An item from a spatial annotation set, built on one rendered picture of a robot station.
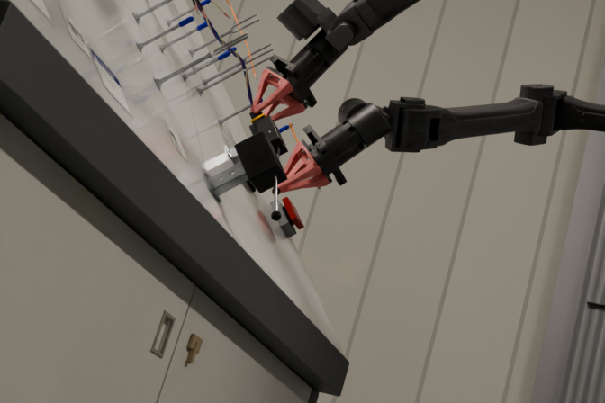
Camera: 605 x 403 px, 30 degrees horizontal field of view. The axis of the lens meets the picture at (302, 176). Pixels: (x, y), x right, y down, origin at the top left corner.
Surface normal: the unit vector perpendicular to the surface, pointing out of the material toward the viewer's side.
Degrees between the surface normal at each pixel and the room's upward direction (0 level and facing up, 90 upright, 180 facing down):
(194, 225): 90
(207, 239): 90
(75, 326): 90
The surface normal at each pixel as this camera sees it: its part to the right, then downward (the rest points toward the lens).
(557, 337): -0.26, -0.41
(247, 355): 0.92, 0.15
